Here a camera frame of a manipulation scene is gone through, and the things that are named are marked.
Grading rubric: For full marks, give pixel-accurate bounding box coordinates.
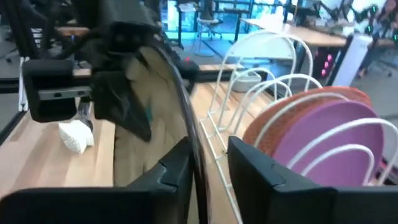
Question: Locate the orange white patterned plate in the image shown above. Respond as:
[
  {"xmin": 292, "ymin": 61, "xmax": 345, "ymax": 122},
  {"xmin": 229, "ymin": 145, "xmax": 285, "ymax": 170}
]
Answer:
[{"xmin": 242, "ymin": 86, "xmax": 374, "ymax": 156}]

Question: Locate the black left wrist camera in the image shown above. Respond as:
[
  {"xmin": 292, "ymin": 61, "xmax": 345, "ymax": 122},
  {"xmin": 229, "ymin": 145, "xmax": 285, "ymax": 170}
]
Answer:
[{"xmin": 22, "ymin": 58, "xmax": 94, "ymax": 123}]

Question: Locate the white cylindrical container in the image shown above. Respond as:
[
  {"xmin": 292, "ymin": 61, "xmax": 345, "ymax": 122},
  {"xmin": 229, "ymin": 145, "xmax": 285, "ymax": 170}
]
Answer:
[{"xmin": 231, "ymin": 72, "xmax": 262, "ymax": 93}]

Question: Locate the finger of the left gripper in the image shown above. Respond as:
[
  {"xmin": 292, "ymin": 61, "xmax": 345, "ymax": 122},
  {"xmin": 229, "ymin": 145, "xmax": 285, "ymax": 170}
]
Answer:
[
  {"xmin": 169, "ymin": 58, "xmax": 200, "ymax": 93},
  {"xmin": 93, "ymin": 70, "xmax": 152, "ymax": 142}
]

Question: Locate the office stool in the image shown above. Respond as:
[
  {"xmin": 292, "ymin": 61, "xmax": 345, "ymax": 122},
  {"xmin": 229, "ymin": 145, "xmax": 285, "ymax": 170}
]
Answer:
[{"xmin": 191, "ymin": 0, "xmax": 225, "ymax": 57}]

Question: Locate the white dish brush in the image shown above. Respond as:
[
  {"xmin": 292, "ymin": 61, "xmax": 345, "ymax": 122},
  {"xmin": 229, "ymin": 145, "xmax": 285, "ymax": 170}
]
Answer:
[{"xmin": 58, "ymin": 119, "xmax": 95, "ymax": 154}]

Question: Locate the beige dark-rimmed plate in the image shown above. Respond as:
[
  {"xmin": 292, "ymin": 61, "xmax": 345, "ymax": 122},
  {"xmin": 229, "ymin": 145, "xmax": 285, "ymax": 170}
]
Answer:
[{"xmin": 113, "ymin": 45, "xmax": 209, "ymax": 224}]

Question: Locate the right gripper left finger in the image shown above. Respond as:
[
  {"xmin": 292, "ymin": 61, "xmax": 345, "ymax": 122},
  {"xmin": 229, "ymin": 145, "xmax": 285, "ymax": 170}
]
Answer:
[{"xmin": 0, "ymin": 136, "xmax": 195, "ymax": 224}]

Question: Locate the wooden desk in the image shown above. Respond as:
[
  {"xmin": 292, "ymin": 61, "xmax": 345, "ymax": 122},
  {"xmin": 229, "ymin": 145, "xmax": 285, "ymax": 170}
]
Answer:
[{"xmin": 239, "ymin": 17, "xmax": 348, "ymax": 47}]

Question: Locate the white wire dish rack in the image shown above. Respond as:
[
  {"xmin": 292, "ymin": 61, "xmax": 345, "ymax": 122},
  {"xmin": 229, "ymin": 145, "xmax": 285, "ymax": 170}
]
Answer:
[{"xmin": 198, "ymin": 29, "xmax": 398, "ymax": 224}]

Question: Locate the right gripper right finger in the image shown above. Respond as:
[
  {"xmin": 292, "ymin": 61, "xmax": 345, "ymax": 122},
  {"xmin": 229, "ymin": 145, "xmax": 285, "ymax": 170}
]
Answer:
[{"xmin": 228, "ymin": 136, "xmax": 398, "ymax": 224}]

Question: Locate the white tall appliance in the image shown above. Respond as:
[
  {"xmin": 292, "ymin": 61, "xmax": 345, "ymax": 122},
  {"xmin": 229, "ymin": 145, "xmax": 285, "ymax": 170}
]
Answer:
[{"xmin": 331, "ymin": 33, "xmax": 374, "ymax": 87}]

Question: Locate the black aluminium table frame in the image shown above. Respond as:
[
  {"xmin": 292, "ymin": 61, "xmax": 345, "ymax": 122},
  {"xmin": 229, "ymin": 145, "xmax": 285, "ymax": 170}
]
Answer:
[{"xmin": 0, "ymin": 70, "xmax": 238, "ymax": 146}]

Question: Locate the purple plate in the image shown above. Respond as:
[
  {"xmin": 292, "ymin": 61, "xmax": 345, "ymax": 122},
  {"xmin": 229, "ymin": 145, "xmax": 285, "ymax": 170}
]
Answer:
[{"xmin": 272, "ymin": 100, "xmax": 385, "ymax": 187}]

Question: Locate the person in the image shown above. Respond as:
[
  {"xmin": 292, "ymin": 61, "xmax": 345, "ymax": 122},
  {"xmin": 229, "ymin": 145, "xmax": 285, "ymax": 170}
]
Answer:
[{"xmin": 357, "ymin": 0, "xmax": 398, "ymax": 78}]

